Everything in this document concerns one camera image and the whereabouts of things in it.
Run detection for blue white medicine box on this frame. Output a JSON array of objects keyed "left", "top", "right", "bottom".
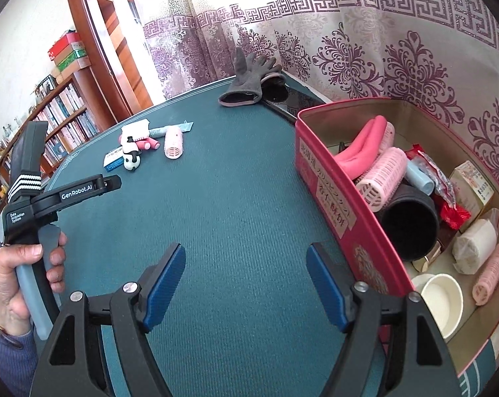
[{"left": 103, "top": 147, "right": 124, "bottom": 172}]

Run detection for short pink foam curler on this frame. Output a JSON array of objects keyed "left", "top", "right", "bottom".
[{"left": 118, "top": 134, "right": 161, "bottom": 151}]

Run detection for small panda bottle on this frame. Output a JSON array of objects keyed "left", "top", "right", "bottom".
[{"left": 120, "top": 136, "right": 141, "bottom": 171}]

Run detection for black flat case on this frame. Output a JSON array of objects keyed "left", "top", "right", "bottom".
[{"left": 261, "top": 75, "right": 324, "bottom": 125}]

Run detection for purple sleeve left forearm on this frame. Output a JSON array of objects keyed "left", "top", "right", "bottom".
[{"left": 0, "top": 324, "right": 38, "bottom": 396}]

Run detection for red biscuit tin box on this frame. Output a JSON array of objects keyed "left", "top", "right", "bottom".
[{"left": 295, "top": 98, "right": 499, "bottom": 378}]

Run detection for wooden door frame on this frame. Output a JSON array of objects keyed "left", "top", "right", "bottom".
[{"left": 62, "top": 0, "right": 155, "bottom": 121}]

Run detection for teal cosmetic tube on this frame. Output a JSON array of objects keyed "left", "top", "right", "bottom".
[{"left": 149, "top": 121, "right": 194, "bottom": 139}]

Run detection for white paper roll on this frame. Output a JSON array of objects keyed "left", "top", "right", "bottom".
[{"left": 452, "top": 208, "right": 499, "bottom": 275}]

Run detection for light blue cylinder tube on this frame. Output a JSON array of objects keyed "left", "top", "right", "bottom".
[{"left": 405, "top": 160, "right": 434, "bottom": 196}]

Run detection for long pink foam curler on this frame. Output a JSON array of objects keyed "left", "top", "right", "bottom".
[{"left": 335, "top": 116, "right": 387, "bottom": 179}]

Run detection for pink roller in box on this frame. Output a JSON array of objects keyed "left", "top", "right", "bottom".
[{"left": 472, "top": 243, "right": 499, "bottom": 306}]

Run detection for large pink hair roller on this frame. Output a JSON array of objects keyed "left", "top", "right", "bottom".
[{"left": 355, "top": 147, "right": 408, "bottom": 212}]

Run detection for stacked coloured boxes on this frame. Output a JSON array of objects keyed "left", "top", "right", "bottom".
[{"left": 47, "top": 30, "right": 91, "bottom": 84}]

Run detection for white round jar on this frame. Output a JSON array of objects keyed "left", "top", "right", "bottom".
[{"left": 411, "top": 273, "right": 464, "bottom": 340}]

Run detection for slim pink hair roller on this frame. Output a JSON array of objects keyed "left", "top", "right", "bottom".
[{"left": 378, "top": 122, "right": 395, "bottom": 155}]

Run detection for person's left hand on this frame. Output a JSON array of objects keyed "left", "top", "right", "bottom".
[{"left": 0, "top": 244, "right": 44, "bottom": 337}]

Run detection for pink hair roller on table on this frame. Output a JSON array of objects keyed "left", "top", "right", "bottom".
[{"left": 164, "top": 129, "right": 183, "bottom": 159}]

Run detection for wooden bookshelf with books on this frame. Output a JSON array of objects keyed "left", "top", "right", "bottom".
[{"left": 0, "top": 67, "right": 116, "bottom": 209}]

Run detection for black cup in box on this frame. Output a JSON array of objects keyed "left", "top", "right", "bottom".
[{"left": 375, "top": 184, "right": 440, "bottom": 262}]

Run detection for white folded tissue pack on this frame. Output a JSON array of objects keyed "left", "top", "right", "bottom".
[{"left": 120, "top": 119, "right": 150, "bottom": 143}]

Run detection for red snack packet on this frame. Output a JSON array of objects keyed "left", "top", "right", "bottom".
[{"left": 406, "top": 144, "right": 470, "bottom": 230}]

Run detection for patterned lace curtain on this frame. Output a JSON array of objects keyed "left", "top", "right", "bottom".
[{"left": 136, "top": 0, "right": 499, "bottom": 184}]

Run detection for grey rubber glove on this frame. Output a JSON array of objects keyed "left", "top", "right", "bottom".
[{"left": 218, "top": 47, "right": 283, "bottom": 108}]

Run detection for yellow white medicine carton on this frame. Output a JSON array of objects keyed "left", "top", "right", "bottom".
[{"left": 450, "top": 160, "right": 494, "bottom": 232}]

